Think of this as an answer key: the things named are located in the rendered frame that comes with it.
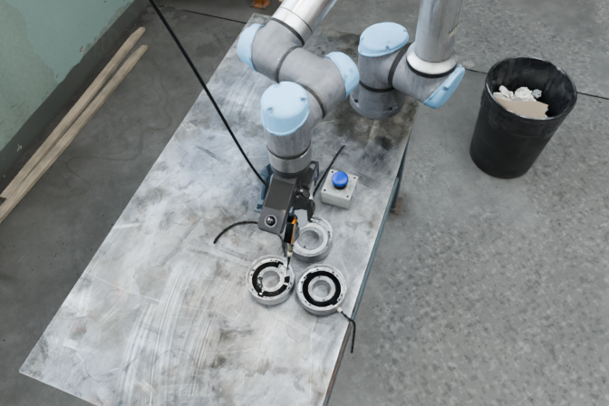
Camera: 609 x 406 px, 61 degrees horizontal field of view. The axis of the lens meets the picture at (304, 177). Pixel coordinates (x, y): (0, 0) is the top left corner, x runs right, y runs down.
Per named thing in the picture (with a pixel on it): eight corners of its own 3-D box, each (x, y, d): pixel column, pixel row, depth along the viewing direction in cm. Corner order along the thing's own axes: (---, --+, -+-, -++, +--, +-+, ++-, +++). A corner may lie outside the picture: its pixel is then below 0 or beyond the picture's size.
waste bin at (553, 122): (535, 195, 216) (575, 129, 181) (455, 174, 224) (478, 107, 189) (543, 135, 234) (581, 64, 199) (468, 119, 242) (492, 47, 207)
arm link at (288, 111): (323, 91, 78) (285, 124, 75) (323, 137, 87) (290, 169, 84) (285, 69, 81) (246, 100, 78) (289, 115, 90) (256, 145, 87)
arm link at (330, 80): (313, 33, 89) (269, 67, 84) (365, 60, 84) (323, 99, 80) (314, 66, 95) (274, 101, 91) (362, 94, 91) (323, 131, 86)
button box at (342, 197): (349, 209, 122) (350, 198, 118) (321, 202, 124) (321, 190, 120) (359, 183, 127) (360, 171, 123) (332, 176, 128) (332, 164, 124)
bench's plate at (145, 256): (295, 490, 92) (294, 489, 90) (23, 373, 105) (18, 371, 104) (435, 54, 155) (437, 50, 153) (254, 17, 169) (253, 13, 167)
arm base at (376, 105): (358, 75, 149) (360, 48, 141) (410, 86, 145) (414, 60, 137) (343, 111, 141) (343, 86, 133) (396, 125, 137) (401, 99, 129)
